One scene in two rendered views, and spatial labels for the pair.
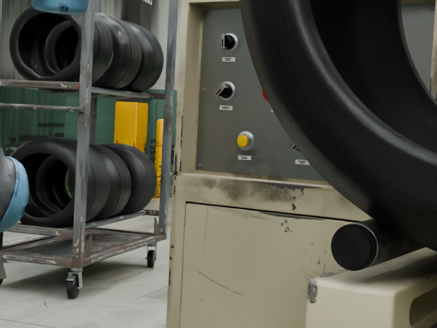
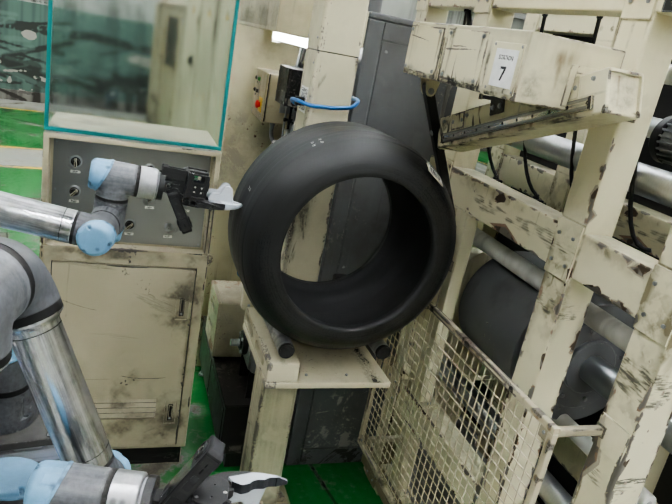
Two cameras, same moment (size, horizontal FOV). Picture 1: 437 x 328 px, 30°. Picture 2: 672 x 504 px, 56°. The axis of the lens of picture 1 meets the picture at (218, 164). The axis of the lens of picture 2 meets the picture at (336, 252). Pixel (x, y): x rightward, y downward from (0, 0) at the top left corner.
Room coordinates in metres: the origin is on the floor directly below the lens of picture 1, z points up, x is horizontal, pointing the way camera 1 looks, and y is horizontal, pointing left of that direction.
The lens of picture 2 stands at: (-0.23, 1.00, 1.70)
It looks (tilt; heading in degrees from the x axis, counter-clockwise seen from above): 18 degrees down; 308
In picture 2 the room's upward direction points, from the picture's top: 11 degrees clockwise
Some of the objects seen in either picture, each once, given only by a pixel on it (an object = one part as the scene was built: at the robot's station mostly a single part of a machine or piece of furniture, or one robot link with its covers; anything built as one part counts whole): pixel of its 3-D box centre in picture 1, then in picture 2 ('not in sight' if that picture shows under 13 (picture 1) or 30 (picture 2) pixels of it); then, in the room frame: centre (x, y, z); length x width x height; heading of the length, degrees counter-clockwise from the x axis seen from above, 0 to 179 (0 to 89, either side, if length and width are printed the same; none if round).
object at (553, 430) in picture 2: not in sight; (431, 437); (0.48, -0.51, 0.65); 0.90 x 0.02 x 0.70; 149
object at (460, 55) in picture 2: not in sight; (496, 63); (0.59, -0.53, 1.71); 0.61 x 0.25 x 0.15; 149
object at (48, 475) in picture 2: not in sight; (72, 493); (0.44, 0.63, 1.04); 0.11 x 0.08 x 0.09; 43
